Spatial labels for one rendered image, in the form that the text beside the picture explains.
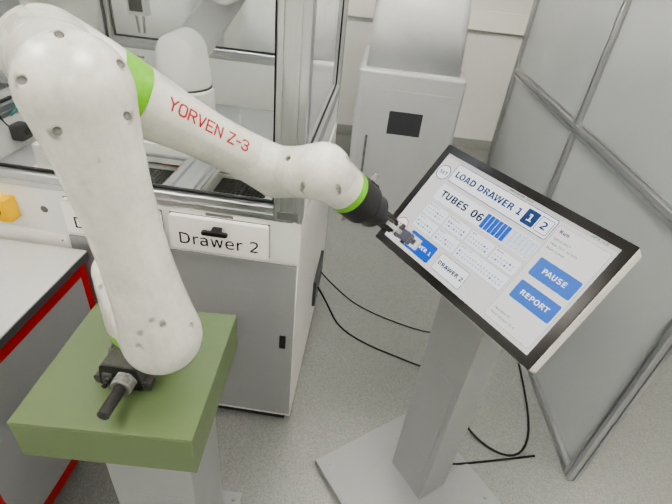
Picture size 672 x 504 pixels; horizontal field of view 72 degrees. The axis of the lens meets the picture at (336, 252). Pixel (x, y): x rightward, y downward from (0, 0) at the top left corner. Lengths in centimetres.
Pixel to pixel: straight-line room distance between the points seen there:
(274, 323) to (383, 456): 68
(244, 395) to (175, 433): 95
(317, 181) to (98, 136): 38
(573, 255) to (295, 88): 71
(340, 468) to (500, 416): 75
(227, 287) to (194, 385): 56
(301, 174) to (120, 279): 35
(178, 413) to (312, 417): 110
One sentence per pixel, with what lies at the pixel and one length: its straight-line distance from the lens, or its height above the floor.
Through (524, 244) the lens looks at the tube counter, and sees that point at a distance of 107.
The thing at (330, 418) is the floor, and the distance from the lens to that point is 199.
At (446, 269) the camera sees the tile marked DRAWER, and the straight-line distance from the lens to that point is 111.
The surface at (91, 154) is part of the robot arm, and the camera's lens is 59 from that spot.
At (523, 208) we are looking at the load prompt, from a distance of 110.
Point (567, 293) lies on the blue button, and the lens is 101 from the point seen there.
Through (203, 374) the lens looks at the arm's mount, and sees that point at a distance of 100.
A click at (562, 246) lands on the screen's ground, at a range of 105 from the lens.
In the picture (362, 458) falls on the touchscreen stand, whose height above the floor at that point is 4.
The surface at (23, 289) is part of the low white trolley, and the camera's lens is 150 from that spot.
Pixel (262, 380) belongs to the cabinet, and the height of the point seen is 25.
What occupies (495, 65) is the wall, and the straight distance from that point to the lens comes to 461.
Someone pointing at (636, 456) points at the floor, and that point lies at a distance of 238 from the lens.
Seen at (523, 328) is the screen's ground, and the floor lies 101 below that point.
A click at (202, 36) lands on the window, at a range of 120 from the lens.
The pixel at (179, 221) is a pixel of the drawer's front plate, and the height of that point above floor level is 91.
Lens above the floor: 163
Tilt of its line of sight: 35 degrees down
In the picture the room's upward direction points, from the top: 7 degrees clockwise
